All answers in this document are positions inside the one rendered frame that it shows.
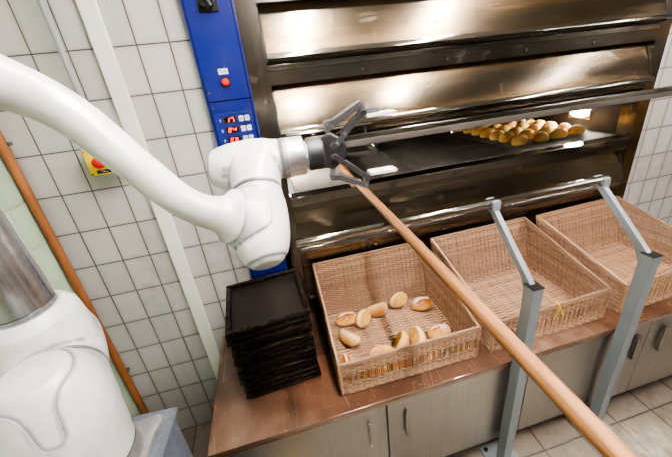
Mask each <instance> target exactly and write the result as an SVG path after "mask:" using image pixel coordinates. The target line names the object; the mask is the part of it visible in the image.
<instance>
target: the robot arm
mask: <svg viewBox="0 0 672 457"><path fill-rule="evenodd" d="M357 109H358V111H357V112H356V113H355V114H354V116H353V117H352V118H351V119H350V120H349V121H348V122H347V123H346V125H345V126H344V127H343V128H342V129H341V130H340V131H339V132H338V133H337V134H336V135H335V134H333V133H331V132H330V131H331V129H333V128H334V125H336V124H338V123H339V122H340V121H342V120H343V119H345V118H346V117H348V116H349V115H350V114H352V113H353V112H355V111H356V110H357ZM0 110H3V111H8V112H11V113H15V114H19V115H22V116H25V117H28V118H30V119H33V120H35V121H38V122H40V123H42V124H44V125H46V126H48V127H50V128H52V129H53V130H55V131H57V132H58V133H60V134H62V135H63V136H65V137H66V138H68V139H69V140H71V141H72V142H73V143H75V144H76V145H78V146H79V147H80V148H82V149H83V150H84V151H86V152H87V153H88V154H90V155H91V156H92V157H94V158H95V159H96V160H98V161H99V162H100V163H102V164H103V165H104V166H106V167H107V168H108V169H110V170H111V171H112V172H114V173H115V174H116V175H118V176H119V177H120V178H122V179H123V180H124V181H126V182H127V183H128V184H130V185H131V186H132V187H134V188H135V189H136V190H138V191H139V192H140V193H142V194H143V195H144V196H146V197H147V198H148V199H150V200H151V201H153V202H154V203H155V204H157V205H158V206H160V207H161V208H163V209H164V210H166V211H167V212H169V213H170V214H172V215H174V216H175V217H177V218H179V219H181V220H184V221H186V222H188V223H190V224H193V225H196V226H199V227H202V228H205V229H208V230H211V231H213V232H215V233H216V234H217V236H218V238H219V240H220V241H221V242H223V243H227V244H228V245H230V246H231V247H232V248H233V249H235V250H236V254H237V257H238V258H239V260H240V261H241V262H242V263H243V264H244V265H245V266H246V267H247V268H250V269H252V270H255V271H261V270H266V269H269V268H272V267H275V266H277V265H278V264H280V263H281V262H282V261H283V260H284V258H285V256H286V255H287V254H288V251H289V246H290V222H289V215H288V209H287V204H286V200H285V198H284V195H283V192H282V188H281V179H284V177H285V178H290V177H295V176H301V175H306V174H307V173H308V168H309V170H311V171H312V170H318V169H324V168H330V174H329V177H330V179H331V180H332V181H335V180H341V181H344V182H348V183H351V184H355V185H358V186H361V187H365V188H368V187H369V181H370V180H371V179H376V178H381V177H383V174H384V173H389V172H395V171H398V168H396V167H395V166H393V165H392V166H386V167H380V168H375V169H369V170H367V173H366V172H364V171H362V170H361V169H359V168H358V167H356V166H355V165H353V164H351V163H350V162H348V161H347V160H345V158H346V156H347V152H346V150H345V149H346V143H345V141H344V139H345V138H346V136H347V134H348V133H349V132H350V131H351V130H352V129H353V128H354V127H355V125H356V124H357V123H358V122H359V121H360V120H361V119H362V118H363V117H366V118H369V117H376V116H383V115H390V114H395V113H396V111H395V110H392V109H389V110H382V111H380V110H379V107H369V108H365V107H364V105H363V102H362V101H355V102H354V103H353V104H351V105H350V106H348V107H347V108H345V109H344V110H343V111H341V112H340V113H338V114H337V115H336V116H334V117H333V118H331V119H328V120H324V121H323V122H322V124H323V125H324V128H325V132H326V133H325V134H324V135H321V136H314V137H308V138H305V139H304V141H303V139H302V137H301V136H292V137H286V138H279V139H278V141H277V139H266V138H254V139H247V140H241V141H236V142H232V143H229V144H225V145H223V146H220V147H218V148H216V149H214V150H212V151H211V152H210V153H209V155H208V161H207V168H208V175H209V178H210V181H211V183H212V184H213V185H214V186H216V187H219V188H221V189H225V190H230V191H228V192H227V193H226V194H225V195H223V196H212V195H207V194H204V193H201V192H199V191H197V190H195V189H193V188H192V187H190V186H189V185H187V184H186V183H184V182H183V181H182V180H180V179H179V178H178V177H177V176H176V175H174V174H173V173H172V172H171V171H170V170H169V169H167V168H166V167H165V166H164V165H163V164H162V163H161V162H159V161H158V160H157V159H156V158H155V157H154V156H152V155H151V154H150V153H149V152H148V151H147V150H145V149H144V148H143V147H142V146H141V145H140V144H139V143H137V142H136V141H135V140H134V139H133V138H132V137H130V136H129V135H128V134H127V133H126V132H125V131H123V130H122V129H121V128H120V127H119V126H118V125H117V124H115V123H114V122H113V121H112V120H111V119H109V118H108V117H107V116H106V115H105V114H104V113H102V112H101V111H100V110H99V109H97V108H96V107H95V106H93V105H92V104H91V103H89V102H88V101H87V100H85V99H84V98H82V97H81V96H79V95H78V94H76V93H75V92H73V91H72V90H70V89H69V88H67V87H65V86H64V85H62V84H60V83H58V82H57V81H55V80H53V79H51V78H49V77H47V76H45V75H44V74H42V73H40V72H38V71H36V70H34V69H32V68H29V67H27V66H25V65H23V64H21V63H19V62H17V61H15V60H13V59H11V58H8V57H6V56H4V55H2V54H0ZM278 145H279V146H278ZM339 164H342V165H343V166H345V167H347V168H349V169H350V170H352V171H353V172H355V173H357V174H358V175H360V176H361V177H363V180H362V179H358V178H355V177H352V176H348V175H345V174H342V173H339V172H338V171H337V170H335V168H336V167H337V166H338V165H339ZM283 172H284V173H283ZM164 422H165V420H164V418H163V416H162V415H161V414H155V415H153V416H151V417H148V418H146V419H143V420H140V421H135V422H133V421H132V419H131V416H130V413H129V410H128V408H127V406H126V404H125V402H124V399H123V397H122V394H121V391H120V388H119V386H118V384H117V381H116V379H115V376H114V374H113V371H112V369H111V366H110V363H109V351H108V345H107V341H106V337H105V334H104V331H103V329H102V327H101V324H100V322H99V321H98V319H97V318H96V316H95V315H94V314H93V313H91V312H90V311H89V310H88V308H87V307H86V306H85V305H84V303H83V302H82V301H81V300H80V298H79V297H78V296H77V295H76V294H74V293H71V292H68V291H62V290H53V288H52V286H51V285H50V283H49V282H48V280H47V279H46V277H45V276H44V274H43V273H42V271H41V270H40V268H39V266H38V265H37V263H36V262H35V260H34V259H33V257H32V256H31V254H30V253H29V251H28V250H27V248H26V247H25V245H24V243H23V242H22V240H21V239H20V237H19V236H18V234H17V233H16V231H15V230H14V228H13V227H12V225H11V223H10V222H9V220H8V219H7V217H6V216H5V214H4V213H3V211H2V210H1V208H0V457H150V454H151V451H152V449H153V446H154V443H155V440H156V437H157V435H158V433H159V432H160V430H161V429H162V427H163V425H164Z"/></svg>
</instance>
